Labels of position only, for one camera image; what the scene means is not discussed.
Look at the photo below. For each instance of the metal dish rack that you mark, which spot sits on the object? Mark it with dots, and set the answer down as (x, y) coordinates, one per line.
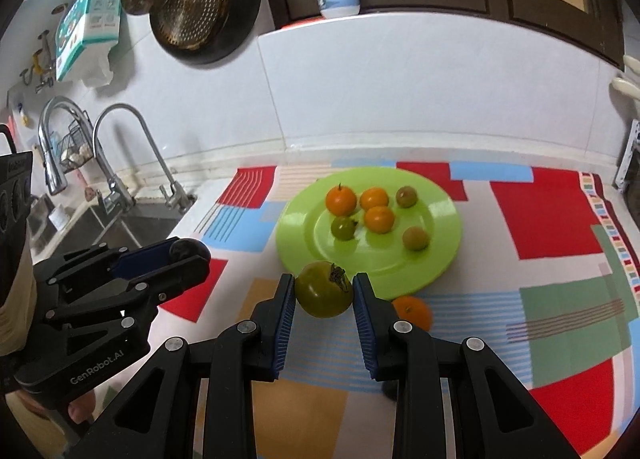
(630, 159)

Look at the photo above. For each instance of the brown kiwi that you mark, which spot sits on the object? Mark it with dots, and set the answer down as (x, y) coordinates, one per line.
(406, 197)
(416, 239)

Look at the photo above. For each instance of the thin chrome gooseneck faucet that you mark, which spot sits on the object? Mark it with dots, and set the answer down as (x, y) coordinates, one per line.
(150, 139)

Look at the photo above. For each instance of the teal paper towel pack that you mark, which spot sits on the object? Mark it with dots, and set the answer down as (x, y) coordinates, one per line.
(90, 19)

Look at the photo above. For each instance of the golden perforated strainer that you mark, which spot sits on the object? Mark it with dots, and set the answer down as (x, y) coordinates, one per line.
(192, 9)

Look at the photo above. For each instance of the black frying pan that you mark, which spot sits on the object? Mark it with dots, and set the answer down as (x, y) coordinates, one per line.
(240, 4)

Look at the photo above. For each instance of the person's left hand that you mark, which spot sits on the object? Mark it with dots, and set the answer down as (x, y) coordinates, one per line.
(80, 406)

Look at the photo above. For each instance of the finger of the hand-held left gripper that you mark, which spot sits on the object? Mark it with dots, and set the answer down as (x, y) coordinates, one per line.
(135, 304)
(145, 259)

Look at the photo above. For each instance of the stainless steel sink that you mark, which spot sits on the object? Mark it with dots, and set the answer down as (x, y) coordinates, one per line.
(110, 231)

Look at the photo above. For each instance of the colourful patchwork table mat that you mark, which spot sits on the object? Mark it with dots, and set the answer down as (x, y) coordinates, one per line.
(545, 219)

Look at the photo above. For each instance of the green plate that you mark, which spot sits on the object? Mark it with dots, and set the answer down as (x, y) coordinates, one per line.
(430, 219)

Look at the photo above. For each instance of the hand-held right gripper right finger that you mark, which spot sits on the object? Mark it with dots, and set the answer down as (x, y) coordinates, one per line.
(365, 339)

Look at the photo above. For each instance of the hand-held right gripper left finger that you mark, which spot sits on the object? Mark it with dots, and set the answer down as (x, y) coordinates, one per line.
(282, 334)

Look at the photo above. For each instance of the yellow hanging kitchen tool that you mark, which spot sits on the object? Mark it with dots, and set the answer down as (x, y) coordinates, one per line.
(40, 64)

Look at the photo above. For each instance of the person's left forearm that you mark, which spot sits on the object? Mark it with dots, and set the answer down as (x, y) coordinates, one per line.
(17, 299)

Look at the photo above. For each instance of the large chrome pull-down faucet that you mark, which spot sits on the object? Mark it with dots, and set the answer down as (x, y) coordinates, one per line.
(55, 169)

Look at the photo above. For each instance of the orange with stem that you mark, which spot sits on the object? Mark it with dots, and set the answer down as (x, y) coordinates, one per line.
(341, 201)

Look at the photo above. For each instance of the green tomato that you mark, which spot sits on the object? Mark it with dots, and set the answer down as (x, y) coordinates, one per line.
(324, 291)
(343, 229)

